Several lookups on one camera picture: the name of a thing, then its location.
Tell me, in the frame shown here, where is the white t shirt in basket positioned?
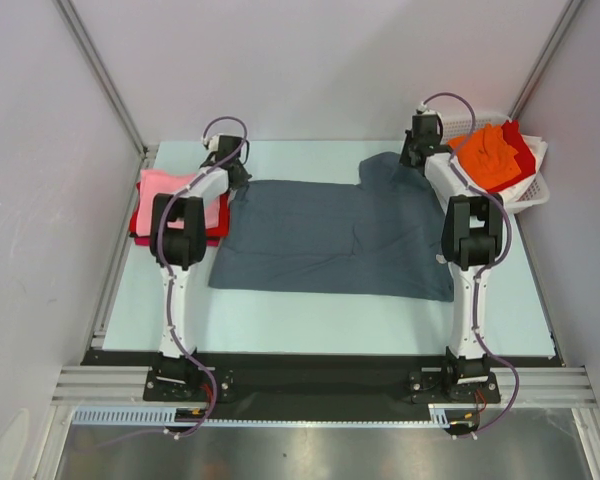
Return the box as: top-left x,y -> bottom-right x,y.
499,135 -> 549,212

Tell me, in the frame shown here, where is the orange t shirt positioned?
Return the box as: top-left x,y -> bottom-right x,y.
448,124 -> 514,193

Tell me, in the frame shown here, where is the left aluminium frame post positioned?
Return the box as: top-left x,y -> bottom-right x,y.
52,0 -> 148,158

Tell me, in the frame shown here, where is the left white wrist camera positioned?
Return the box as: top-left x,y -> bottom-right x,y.
202,134 -> 221,151

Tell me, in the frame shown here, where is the right aluminium frame post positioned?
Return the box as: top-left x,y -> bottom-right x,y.
508,0 -> 588,119

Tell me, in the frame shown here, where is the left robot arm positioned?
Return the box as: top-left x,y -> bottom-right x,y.
143,134 -> 250,402

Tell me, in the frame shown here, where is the grey blue t shirt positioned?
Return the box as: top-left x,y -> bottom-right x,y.
208,152 -> 454,302

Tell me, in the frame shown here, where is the red folded t shirt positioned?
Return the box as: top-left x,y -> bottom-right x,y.
129,170 -> 230,238

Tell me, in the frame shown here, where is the red t shirt in basket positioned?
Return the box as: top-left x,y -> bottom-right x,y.
499,121 -> 536,191

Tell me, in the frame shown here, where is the white plastic basket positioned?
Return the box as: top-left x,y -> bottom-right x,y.
442,115 -> 550,214

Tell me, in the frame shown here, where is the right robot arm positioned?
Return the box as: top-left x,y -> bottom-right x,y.
400,107 -> 504,404

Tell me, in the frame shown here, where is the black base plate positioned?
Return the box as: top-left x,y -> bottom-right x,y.
79,349 -> 564,424

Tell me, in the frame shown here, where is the aluminium frame post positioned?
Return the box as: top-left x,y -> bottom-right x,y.
52,0 -> 148,158
508,0 -> 588,119

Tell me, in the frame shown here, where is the magenta folded t shirt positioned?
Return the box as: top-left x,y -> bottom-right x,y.
133,237 -> 220,247

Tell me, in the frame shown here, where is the pink folded t shirt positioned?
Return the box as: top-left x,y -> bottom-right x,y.
138,168 -> 221,236

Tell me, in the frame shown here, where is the white slotted cable duct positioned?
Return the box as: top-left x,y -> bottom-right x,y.
72,405 -> 477,429

